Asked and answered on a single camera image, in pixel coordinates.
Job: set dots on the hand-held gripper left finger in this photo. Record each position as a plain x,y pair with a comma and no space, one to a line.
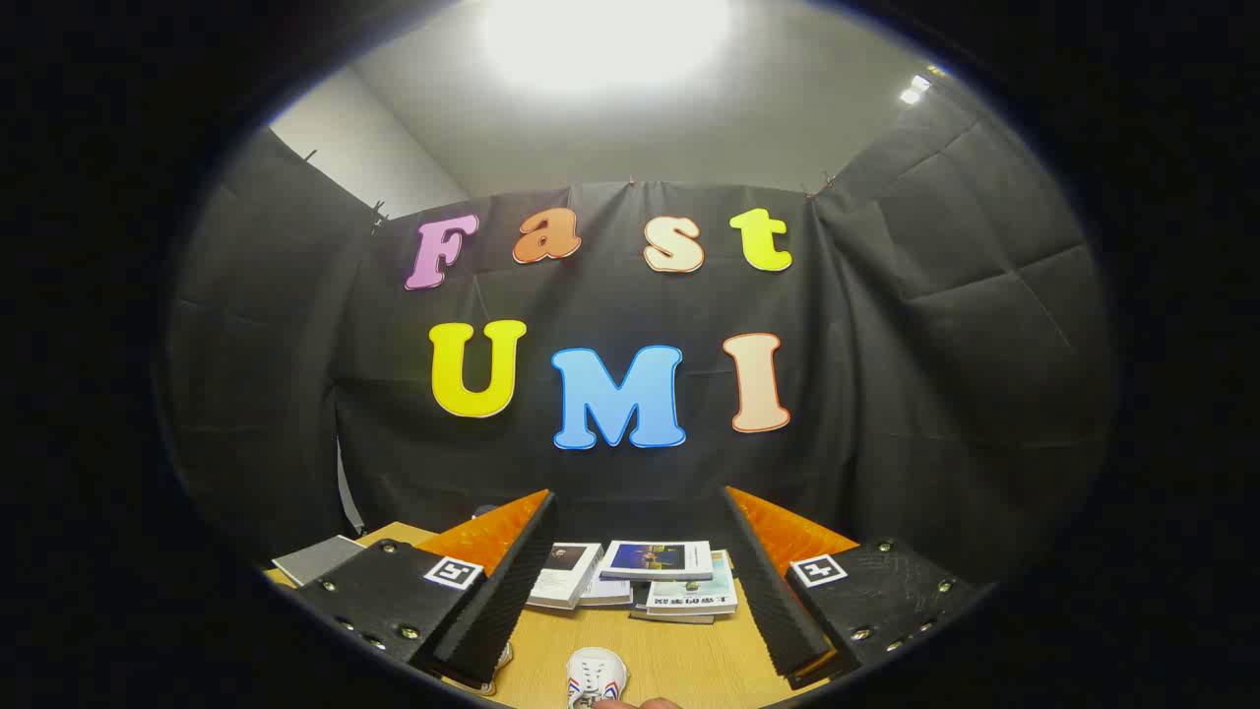
502,601

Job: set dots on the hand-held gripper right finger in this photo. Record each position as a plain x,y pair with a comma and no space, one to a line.
778,601

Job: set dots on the grey storage box lid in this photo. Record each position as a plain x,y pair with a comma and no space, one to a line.
320,558

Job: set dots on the white book with portrait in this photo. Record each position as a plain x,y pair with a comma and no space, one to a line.
563,576

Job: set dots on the book with pale sky cover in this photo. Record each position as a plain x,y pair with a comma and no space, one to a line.
694,596

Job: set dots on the plain white book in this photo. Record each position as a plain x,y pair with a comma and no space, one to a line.
608,591

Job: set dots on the book with blue picture cover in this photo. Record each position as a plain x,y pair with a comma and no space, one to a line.
655,559

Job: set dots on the black backdrop cloth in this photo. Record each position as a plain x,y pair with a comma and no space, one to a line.
886,345

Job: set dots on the small ceiling light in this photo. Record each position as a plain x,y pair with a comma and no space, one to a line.
913,91

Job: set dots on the large ceiling light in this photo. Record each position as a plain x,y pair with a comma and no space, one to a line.
605,39

